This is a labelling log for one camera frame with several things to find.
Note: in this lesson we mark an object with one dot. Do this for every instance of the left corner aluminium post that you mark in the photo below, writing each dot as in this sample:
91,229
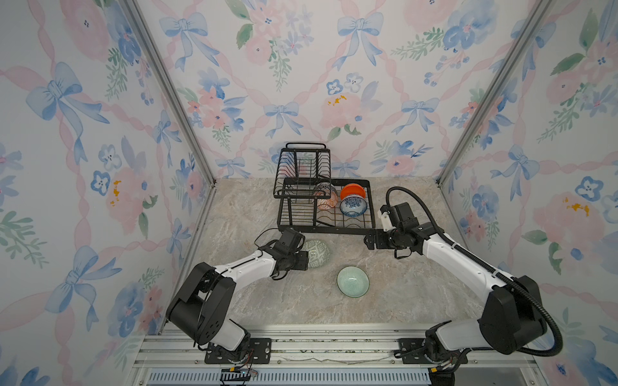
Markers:
145,38

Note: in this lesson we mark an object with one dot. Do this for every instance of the aluminium rail frame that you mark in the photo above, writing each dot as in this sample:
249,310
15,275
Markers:
324,354

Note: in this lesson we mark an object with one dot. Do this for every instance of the white lattice pattern bowl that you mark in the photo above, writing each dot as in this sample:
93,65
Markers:
325,188

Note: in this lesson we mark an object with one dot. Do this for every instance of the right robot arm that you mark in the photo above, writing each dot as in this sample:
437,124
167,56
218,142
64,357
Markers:
512,314

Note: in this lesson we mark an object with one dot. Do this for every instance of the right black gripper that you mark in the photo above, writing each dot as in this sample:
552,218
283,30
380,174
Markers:
379,238

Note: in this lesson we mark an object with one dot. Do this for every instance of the black wire dish rack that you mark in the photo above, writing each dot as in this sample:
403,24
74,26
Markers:
301,167

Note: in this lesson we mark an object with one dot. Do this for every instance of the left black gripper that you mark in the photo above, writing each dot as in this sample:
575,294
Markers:
302,260

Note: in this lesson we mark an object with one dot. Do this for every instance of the right corner aluminium post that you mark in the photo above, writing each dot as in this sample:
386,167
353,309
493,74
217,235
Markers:
515,54

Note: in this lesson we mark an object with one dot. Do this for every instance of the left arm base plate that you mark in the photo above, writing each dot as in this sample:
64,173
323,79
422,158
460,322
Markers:
250,351

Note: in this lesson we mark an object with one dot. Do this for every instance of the corner aluminium post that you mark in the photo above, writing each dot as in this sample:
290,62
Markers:
145,38
515,54

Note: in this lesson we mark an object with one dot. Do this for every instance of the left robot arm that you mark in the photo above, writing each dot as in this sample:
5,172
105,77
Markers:
200,307

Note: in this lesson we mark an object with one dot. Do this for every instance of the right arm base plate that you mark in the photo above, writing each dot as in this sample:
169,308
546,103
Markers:
417,351

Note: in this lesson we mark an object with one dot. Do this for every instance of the blue floral ceramic bowl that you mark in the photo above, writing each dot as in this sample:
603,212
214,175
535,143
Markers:
353,206

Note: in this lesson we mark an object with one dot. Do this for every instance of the pale green celadon bowl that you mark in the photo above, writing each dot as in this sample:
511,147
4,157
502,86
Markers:
353,282

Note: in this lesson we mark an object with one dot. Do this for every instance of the orange plastic bowl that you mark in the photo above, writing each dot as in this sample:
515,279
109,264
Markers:
353,189

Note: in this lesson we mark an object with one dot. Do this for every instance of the red patterned ceramic bowl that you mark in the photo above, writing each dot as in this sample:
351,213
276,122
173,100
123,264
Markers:
324,204

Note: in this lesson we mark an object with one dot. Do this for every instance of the green patterned ceramic bowl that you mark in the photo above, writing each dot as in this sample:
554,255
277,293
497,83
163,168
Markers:
318,252

